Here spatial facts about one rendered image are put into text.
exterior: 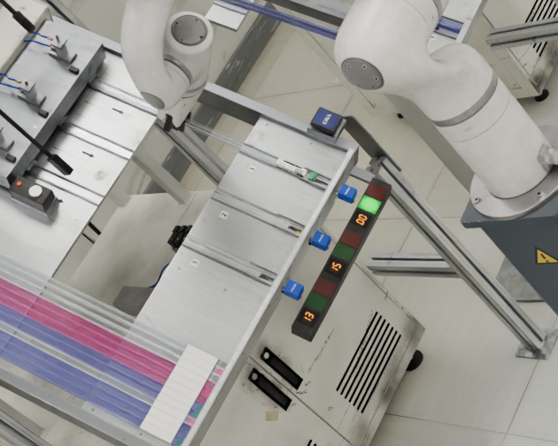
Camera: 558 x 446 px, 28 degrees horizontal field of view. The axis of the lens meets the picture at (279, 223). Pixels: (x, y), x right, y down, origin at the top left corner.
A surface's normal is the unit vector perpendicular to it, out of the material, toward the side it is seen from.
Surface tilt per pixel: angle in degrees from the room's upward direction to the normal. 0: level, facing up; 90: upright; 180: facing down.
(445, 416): 0
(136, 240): 0
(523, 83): 90
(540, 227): 90
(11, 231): 42
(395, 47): 78
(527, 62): 90
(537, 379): 0
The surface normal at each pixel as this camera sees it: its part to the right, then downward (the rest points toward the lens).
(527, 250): -0.42, 0.80
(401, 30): 0.40, -0.17
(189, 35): 0.13, -0.36
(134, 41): -0.56, 0.20
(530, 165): 0.33, 0.38
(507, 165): -0.01, 0.65
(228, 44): 0.64, -0.01
